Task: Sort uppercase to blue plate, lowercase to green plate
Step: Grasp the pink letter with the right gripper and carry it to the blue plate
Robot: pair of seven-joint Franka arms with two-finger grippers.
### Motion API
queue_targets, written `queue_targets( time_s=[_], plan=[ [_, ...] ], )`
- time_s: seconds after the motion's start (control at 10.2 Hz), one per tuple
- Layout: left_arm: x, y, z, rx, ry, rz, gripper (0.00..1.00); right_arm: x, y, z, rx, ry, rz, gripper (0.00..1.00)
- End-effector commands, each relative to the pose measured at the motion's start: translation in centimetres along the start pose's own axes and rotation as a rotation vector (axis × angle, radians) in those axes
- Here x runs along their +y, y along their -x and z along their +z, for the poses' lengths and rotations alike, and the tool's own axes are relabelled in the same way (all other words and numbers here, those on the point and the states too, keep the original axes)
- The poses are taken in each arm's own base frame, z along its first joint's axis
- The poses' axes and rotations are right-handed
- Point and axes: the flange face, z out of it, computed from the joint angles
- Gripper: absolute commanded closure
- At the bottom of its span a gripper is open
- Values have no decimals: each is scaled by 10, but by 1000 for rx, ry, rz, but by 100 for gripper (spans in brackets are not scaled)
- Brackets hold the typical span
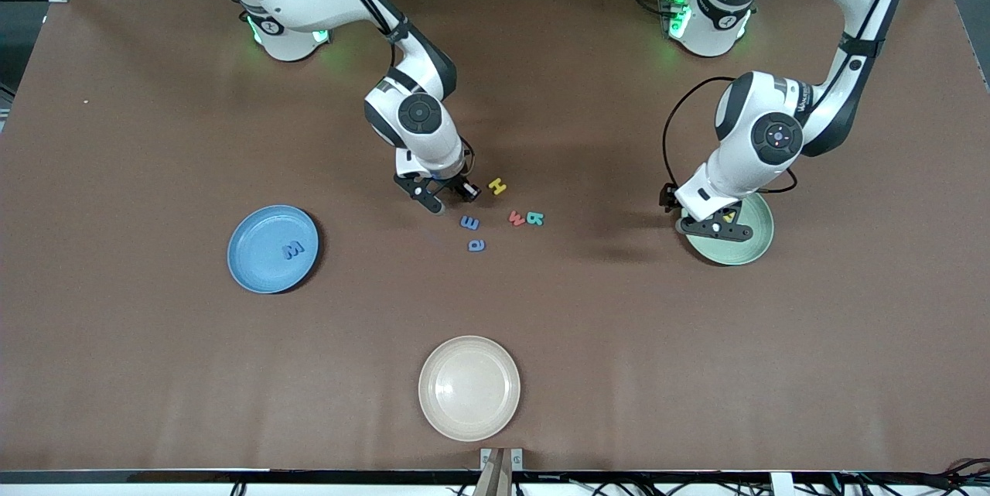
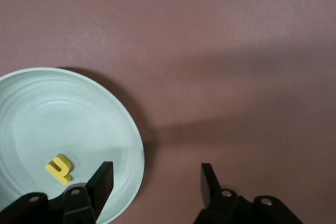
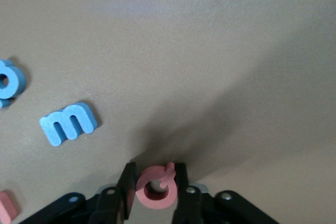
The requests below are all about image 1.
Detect green plate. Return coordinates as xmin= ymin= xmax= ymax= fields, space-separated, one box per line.
xmin=682 ymin=188 xmax=775 ymax=267

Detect blue plate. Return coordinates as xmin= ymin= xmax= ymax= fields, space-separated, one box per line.
xmin=227 ymin=204 xmax=319 ymax=295

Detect beige plate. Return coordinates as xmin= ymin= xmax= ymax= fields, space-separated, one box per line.
xmin=418 ymin=335 xmax=521 ymax=443

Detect brown table cover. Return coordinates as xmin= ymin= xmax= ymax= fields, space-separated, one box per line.
xmin=0 ymin=0 xmax=990 ymax=474

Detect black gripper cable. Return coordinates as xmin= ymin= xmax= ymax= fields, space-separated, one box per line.
xmin=309 ymin=0 xmax=476 ymax=180
xmin=661 ymin=0 xmax=906 ymax=195

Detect silver metal bracket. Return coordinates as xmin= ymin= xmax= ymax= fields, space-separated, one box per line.
xmin=480 ymin=447 xmax=524 ymax=472

